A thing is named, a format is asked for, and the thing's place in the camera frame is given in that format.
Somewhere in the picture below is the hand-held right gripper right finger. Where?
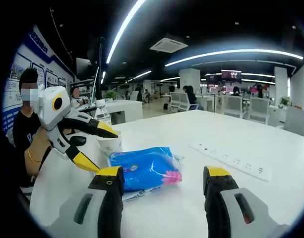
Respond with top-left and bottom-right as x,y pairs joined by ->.
203,165 -> 290,238

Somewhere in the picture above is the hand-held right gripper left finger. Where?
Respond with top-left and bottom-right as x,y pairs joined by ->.
46,165 -> 124,238

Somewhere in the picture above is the black computer mouse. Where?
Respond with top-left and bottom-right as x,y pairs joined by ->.
69,135 -> 87,147

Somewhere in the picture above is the clear water bottle red label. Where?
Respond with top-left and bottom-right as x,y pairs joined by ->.
94,99 -> 113,127

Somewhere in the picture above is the white blue plastic bag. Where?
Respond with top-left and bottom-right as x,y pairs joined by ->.
122,155 -> 186,202

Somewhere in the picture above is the white paper cup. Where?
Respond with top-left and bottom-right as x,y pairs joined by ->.
96,130 -> 123,157

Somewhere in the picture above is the blue tissue pack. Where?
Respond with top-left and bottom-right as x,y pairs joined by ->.
108,146 -> 182,192

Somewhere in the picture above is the person's left hand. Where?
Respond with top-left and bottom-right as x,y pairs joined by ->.
30,126 -> 54,161

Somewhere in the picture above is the white side cabinet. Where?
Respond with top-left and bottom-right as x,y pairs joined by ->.
106,99 -> 144,124

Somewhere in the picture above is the white power strip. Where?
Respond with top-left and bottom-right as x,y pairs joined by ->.
188,142 -> 272,182

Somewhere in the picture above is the white table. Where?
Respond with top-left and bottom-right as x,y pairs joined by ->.
29,110 -> 304,238

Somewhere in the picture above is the curved ceiling light strip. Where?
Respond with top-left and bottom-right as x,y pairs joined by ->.
165,49 -> 304,67
106,0 -> 147,64

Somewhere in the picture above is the ceiling air conditioner vent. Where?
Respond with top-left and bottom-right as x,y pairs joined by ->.
149,37 -> 189,54

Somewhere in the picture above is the hanging display screen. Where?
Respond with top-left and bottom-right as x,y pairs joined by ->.
206,73 -> 222,84
221,69 -> 242,83

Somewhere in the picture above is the gold bracelet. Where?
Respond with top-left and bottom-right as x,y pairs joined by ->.
27,148 -> 41,164

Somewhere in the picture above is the blue white wall display board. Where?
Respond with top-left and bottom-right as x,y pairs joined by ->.
2,24 -> 75,134

